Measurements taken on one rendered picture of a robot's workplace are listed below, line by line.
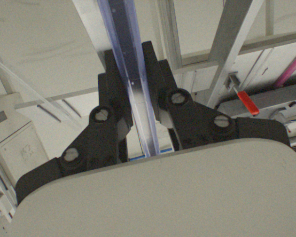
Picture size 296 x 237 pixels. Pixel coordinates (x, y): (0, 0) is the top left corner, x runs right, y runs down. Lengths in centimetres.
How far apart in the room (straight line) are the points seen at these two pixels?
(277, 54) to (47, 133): 220
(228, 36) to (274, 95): 28
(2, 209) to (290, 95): 99
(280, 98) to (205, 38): 174
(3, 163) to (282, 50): 101
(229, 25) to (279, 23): 241
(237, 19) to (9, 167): 93
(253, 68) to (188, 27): 176
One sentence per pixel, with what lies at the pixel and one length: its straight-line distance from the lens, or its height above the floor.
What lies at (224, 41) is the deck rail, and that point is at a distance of 40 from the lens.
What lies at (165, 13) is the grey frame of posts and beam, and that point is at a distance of 64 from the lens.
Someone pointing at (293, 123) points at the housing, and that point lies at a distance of 79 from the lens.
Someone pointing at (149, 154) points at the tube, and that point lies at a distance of 17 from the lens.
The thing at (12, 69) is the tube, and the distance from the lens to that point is 27.
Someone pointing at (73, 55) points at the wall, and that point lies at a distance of 211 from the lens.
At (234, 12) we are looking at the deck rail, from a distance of 37.
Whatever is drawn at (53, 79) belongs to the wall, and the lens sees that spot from 218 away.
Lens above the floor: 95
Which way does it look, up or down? 19 degrees up
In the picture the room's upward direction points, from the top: 168 degrees clockwise
